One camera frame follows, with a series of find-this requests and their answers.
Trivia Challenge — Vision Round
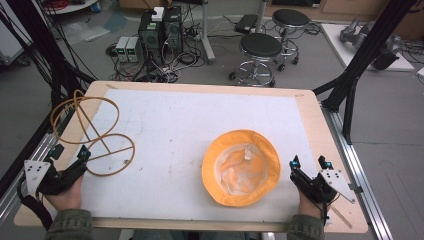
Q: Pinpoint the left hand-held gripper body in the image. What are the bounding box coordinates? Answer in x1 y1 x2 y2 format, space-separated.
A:
23 159 88 198

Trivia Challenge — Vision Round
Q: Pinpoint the thin wooden stick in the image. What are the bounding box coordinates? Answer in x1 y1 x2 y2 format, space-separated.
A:
329 204 354 231

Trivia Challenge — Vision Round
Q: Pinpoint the black flat box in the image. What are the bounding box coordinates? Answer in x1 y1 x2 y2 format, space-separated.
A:
233 13 260 35

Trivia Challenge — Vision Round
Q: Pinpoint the grey metal post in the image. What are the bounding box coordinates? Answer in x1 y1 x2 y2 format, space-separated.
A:
254 0 270 35
199 0 217 65

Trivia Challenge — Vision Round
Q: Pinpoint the black sleeved gripper cable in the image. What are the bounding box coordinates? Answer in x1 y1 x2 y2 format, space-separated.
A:
16 178 55 232

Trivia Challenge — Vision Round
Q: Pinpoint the tangle of floor cables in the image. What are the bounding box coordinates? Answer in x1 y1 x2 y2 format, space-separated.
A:
105 31 208 84

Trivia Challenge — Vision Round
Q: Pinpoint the black computer tower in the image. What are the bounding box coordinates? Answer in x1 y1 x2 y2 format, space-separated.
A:
162 5 185 56
137 11 166 65

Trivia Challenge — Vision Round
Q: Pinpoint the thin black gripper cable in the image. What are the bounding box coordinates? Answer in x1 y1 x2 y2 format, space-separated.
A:
319 188 341 226

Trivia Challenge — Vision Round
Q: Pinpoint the tan coiled cord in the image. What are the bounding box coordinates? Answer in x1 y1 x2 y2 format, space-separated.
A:
49 88 136 177

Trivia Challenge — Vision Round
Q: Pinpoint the aluminium rail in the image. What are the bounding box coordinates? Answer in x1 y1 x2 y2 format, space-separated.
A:
320 105 395 240
0 132 59 228

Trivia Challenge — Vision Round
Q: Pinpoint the grey power supply unit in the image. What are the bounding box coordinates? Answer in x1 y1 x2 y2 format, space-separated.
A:
115 35 131 63
126 36 143 63

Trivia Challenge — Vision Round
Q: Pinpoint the black metal frame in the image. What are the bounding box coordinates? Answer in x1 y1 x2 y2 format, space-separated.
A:
312 0 418 146
0 0 98 108

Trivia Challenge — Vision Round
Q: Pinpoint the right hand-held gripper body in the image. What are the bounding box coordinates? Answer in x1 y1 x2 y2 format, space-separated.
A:
289 168 358 205

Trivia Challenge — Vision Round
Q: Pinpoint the white board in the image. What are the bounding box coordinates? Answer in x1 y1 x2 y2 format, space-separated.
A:
320 22 416 73

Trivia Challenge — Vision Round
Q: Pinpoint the white table mat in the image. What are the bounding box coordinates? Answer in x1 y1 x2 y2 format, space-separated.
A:
70 87 320 223

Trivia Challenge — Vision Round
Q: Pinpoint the person's right hand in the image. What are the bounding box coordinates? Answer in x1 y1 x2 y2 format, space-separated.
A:
297 190 326 220

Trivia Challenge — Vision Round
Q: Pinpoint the white box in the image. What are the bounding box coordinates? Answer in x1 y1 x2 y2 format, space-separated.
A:
151 6 166 23

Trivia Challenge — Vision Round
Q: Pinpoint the black round stool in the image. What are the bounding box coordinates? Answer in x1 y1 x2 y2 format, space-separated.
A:
271 8 311 72
228 32 284 89

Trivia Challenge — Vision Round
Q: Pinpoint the orange bucket hat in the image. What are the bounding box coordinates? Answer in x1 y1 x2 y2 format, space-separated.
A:
200 128 282 208

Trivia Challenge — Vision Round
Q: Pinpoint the person's left hand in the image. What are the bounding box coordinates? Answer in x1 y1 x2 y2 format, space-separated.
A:
44 173 84 212

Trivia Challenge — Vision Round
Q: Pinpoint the clear plastic sheet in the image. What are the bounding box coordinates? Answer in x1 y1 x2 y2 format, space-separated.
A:
62 12 129 45

